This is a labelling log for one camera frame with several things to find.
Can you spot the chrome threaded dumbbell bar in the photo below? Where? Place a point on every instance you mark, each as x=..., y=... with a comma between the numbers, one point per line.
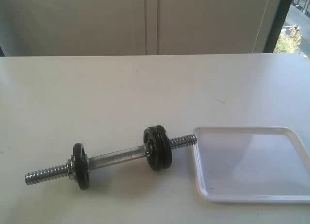
x=105, y=160

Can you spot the black weight plate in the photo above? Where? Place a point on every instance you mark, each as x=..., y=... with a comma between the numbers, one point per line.
x=156, y=160
x=81, y=166
x=166, y=146

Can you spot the chrome collar nut right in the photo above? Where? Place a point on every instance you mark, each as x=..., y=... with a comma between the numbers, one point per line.
x=148, y=149

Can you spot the chrome collar nut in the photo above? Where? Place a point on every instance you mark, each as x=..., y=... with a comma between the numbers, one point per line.
x=148, y=149
x=71, y=169

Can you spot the white plastic tray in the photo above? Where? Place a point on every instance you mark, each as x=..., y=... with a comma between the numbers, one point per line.
x=251, y=165

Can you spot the chrome collar nut left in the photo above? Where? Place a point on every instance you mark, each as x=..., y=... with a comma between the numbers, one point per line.
x=71, y=169

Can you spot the black window frame post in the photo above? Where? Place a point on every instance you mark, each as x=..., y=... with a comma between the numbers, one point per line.
x=277, y=24

